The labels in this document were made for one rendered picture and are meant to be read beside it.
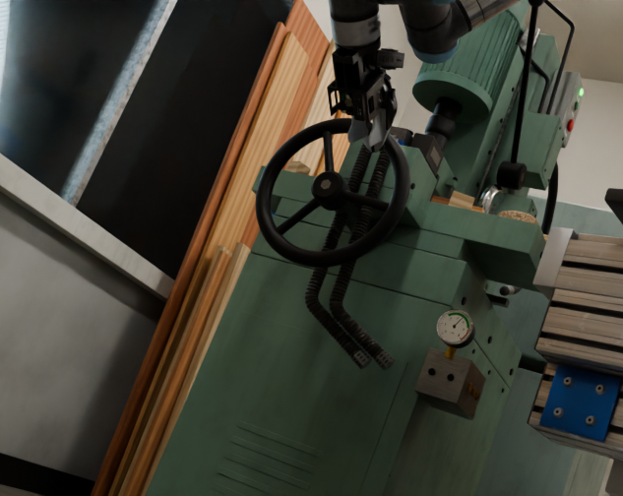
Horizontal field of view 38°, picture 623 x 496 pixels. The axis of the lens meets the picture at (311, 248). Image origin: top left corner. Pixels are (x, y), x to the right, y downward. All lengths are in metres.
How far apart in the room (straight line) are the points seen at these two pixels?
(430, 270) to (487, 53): 0.55
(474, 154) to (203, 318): 1.43
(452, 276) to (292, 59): 2.10
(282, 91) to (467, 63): 1.69
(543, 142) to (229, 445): 0.98
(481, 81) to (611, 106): 2.75
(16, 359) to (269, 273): 1.34
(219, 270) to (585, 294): 2.11
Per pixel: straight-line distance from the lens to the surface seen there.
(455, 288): 1.67
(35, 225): 2.89
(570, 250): 1.30
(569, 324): 1.25
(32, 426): 3.14
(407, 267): 1.71
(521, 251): 1.67
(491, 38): 2.04
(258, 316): 1.78
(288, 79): 3.64
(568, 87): 2.34
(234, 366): 1.77
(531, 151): 2.14
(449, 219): 1.73
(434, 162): 1.78
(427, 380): 1.59
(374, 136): 1.51
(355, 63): 1.44
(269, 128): 3.54
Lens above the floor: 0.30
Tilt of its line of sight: 15 degrees up
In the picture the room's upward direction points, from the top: 22 degrees clockwise
